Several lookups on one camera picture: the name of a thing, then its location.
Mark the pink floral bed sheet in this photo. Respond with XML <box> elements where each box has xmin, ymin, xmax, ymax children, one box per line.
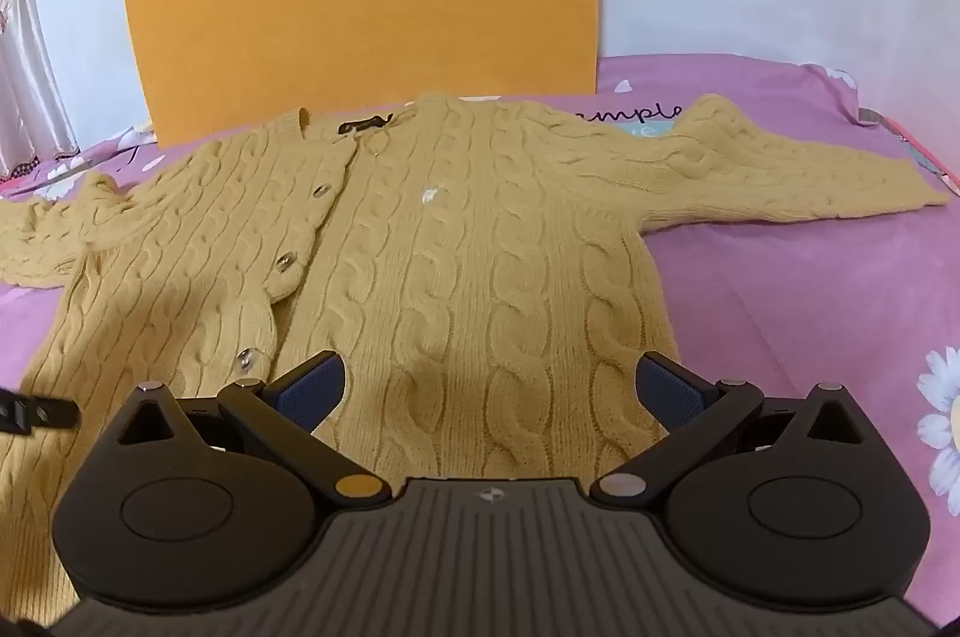
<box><xmin>0</xmin><ymin>53</ymin><xmax>960</xmax><ymax>537</ymax></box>

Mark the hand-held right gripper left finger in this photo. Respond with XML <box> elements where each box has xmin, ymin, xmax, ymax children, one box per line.
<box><xmin>112</xmin><ymin>349</ymin><xmax>395</xmax><ymax>512</ymax></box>

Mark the yellow cable-knit cardigan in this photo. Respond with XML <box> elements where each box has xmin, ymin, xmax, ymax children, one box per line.
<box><xmin>0</xmin><ymin>91</ymin><xmax>952</xmax><ymax>627</ymax></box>

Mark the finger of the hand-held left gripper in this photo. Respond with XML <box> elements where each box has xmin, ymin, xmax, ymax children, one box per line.
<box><xmin>0</xmin><ymin>385</ymin><xmax>81</xmax><ymax>436</ymax></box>

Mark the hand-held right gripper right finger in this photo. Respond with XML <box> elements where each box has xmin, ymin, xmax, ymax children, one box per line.
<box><xmin>589</xmin><ymin>349</ymin><xmax>865</xmax><ymax>512</ymax></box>

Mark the pale satin curtain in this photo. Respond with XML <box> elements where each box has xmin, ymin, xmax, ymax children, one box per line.
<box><xmin>0</xmin><ymin>0</ymin><xmax>82</xmax><ymax>182</ymax></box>

